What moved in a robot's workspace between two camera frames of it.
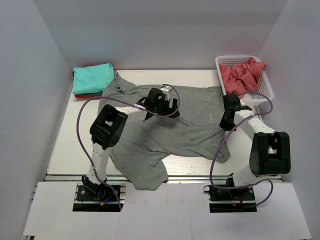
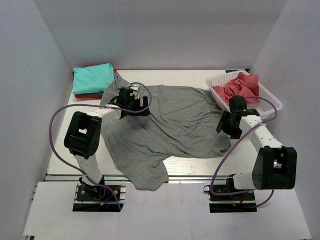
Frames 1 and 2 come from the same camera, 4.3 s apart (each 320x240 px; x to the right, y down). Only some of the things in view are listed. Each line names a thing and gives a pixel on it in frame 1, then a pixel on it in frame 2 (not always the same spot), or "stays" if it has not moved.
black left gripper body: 162,108 -> 135,104
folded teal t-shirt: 92,79 stays
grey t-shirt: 142,153 stays
